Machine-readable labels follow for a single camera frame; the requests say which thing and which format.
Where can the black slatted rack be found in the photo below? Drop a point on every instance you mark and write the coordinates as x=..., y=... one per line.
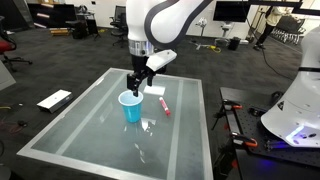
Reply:
x=291, y=28

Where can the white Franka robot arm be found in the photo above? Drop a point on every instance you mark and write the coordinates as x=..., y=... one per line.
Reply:
x=140, y=20

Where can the black cluttered desk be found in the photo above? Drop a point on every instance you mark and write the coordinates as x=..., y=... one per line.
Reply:
x=83, y=26

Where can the grey panel board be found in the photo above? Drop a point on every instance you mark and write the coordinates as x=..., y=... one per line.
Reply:
x=5, y=78

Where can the white monitor stand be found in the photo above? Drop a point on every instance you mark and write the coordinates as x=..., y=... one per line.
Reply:
x=225, y=31

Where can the white flat box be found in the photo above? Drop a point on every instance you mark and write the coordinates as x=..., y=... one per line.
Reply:
x=53, y=100

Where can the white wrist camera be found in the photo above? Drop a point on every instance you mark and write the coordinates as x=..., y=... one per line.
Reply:
x=161, y=59

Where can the small black floor device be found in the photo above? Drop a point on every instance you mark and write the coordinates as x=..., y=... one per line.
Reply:
x=22, y=123

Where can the person in light top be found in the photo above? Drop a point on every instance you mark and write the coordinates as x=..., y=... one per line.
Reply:
x=271, y=18

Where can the blue plastic cup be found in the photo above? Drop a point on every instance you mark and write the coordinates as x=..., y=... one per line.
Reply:
x=131, y=111

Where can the white floor stand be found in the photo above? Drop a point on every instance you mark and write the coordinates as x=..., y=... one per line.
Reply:
x=201, y=23

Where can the red office chair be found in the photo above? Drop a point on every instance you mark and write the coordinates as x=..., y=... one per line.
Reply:
x=5, y=46

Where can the red marker pen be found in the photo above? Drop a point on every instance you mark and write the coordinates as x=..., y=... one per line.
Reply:
x=164, y=106

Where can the black waste bin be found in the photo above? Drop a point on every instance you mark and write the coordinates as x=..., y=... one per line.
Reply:
x=234, y=44

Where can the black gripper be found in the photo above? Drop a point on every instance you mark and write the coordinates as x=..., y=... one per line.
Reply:
x=140, y=66

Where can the black optical breadboard table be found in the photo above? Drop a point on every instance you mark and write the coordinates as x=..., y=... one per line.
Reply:
x=246, y=123

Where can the yellow wooden crate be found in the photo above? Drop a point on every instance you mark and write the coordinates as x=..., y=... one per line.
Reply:
x=60, y=32

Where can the black TV monitor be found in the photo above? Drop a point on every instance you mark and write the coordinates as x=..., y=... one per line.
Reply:
x=229, y=10

